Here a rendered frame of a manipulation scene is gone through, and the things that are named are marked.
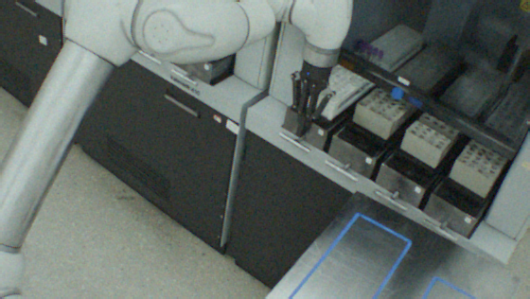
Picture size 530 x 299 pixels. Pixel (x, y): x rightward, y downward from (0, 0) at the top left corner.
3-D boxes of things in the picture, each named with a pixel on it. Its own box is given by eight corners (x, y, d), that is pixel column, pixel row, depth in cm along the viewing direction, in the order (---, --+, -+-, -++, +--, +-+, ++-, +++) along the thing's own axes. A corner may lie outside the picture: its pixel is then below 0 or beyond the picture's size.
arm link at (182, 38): (260, 3, 103) (197, -24, 108) (200, 5, 88) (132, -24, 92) (237, 73, 108) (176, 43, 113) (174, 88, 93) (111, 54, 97)
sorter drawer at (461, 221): (503, 108, 203) (512, 87, 197) (538, 127, 198) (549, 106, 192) (415, 221, 155) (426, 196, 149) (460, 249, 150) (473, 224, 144)
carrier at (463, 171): (487, 195, 154) (496, 178, 150) (485, 199, 152) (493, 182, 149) (450, 172, 159) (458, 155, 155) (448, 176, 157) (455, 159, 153)
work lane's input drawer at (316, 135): (392, 48, 221) (397, 27, 215) (424, 65, 216) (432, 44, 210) (272, 134, 173) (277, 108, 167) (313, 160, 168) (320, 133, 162)
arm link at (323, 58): (318, 27, 157) (313, 46, 160) (297, 38, 151) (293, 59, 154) (347, 43, 153) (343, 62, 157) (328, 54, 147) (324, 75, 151)
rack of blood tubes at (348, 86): (352, 68, 193) (357, 52, 189) (379, 83, 189) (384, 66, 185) (299, 106, 173) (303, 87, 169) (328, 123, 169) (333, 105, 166)
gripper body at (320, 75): (341, 61, 156) (332, 92, 162) (312, 47, 160) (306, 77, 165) (325, 72, 151) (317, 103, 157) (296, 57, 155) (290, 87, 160)
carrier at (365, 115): (391, 137, 166) (397, 120, 162) (387, 141, 165) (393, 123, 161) (355, 117, 170) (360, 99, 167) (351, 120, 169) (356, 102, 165)
